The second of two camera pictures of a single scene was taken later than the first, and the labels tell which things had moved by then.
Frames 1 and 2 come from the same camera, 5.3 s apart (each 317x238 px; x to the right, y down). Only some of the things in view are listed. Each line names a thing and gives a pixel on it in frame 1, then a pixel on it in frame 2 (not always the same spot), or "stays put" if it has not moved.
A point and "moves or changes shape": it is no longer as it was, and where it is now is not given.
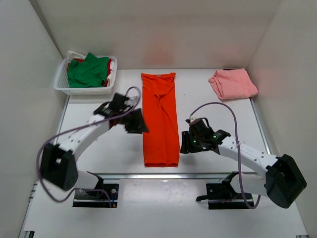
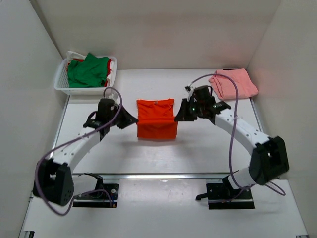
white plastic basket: (62, 84) stays put
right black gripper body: (192, 143) → (195, 109)
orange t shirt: (161, 146) moves or changes shape
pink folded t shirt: (233, 84) stays put
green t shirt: (91, 71) stays put
